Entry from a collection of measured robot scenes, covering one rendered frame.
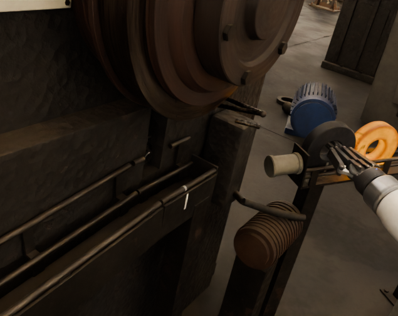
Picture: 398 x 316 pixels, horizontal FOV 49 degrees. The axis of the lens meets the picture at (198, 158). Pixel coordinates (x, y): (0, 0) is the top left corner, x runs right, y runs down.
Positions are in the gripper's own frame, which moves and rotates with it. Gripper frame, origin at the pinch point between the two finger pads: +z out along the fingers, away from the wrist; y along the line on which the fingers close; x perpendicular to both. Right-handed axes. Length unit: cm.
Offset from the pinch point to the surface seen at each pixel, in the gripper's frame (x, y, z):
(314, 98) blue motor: -49, 96, 129
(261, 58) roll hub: 29, -39, -18
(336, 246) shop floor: -76, 55, 29
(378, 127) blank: 5.5, 13.3, -1.1
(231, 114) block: 6.1, -30.0, 4.2
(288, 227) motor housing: -21.7, -11.0, -9.2
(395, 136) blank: 2.6, 20.7, -1.3
